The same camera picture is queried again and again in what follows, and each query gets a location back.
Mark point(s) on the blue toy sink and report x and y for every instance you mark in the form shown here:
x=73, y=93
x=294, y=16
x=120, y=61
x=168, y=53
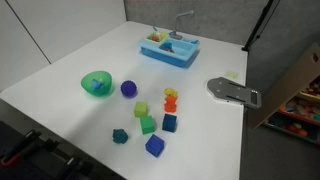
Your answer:
x=180, y=59

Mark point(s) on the orange bear toy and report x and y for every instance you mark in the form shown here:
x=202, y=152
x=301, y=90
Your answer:
x=170, y=104

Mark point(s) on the wooden toy shelf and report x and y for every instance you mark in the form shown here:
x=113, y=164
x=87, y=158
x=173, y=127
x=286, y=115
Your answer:
x=290, y=86

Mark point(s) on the small blue toy figure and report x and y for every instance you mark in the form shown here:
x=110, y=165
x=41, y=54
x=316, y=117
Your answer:
x=97, y=85

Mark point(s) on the dark blue cube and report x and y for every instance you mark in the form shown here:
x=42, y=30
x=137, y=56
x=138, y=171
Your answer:
x=169, y=123

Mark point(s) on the bright blue cube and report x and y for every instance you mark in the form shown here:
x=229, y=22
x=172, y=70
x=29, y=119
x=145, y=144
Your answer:
x=154, y=145

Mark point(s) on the blue and orange toy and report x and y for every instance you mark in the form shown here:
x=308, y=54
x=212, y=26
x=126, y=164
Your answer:
x=167, y=46

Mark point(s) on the purple spiky ball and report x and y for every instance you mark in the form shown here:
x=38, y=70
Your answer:
x=128, y=88

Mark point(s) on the green plastic bowl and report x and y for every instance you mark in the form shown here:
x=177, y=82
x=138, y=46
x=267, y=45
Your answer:
x=87, y=84

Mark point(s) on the black tripod stand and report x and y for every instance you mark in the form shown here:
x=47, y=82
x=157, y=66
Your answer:
x=258, y=28

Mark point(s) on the lime green cube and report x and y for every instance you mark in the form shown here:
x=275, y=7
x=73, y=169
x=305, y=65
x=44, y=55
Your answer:
x=141, y=109

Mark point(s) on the yellow rubber duck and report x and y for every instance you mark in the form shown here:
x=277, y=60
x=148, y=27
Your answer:
x=169, y=91

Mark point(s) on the yellow-green sink basket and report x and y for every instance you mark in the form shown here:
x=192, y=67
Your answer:
x=164, y=35

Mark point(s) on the orange toy food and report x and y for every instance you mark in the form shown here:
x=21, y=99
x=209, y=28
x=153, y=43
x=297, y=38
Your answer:
x=155, y=37

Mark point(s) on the grey metal mounting plate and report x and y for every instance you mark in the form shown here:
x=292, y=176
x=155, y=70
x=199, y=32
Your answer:
x=230, y=90

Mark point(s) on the grey toy faucet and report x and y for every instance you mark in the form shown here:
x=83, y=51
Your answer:
x=175, y=34

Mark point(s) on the teal toy figure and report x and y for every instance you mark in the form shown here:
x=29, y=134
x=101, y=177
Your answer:
x=120, y=136

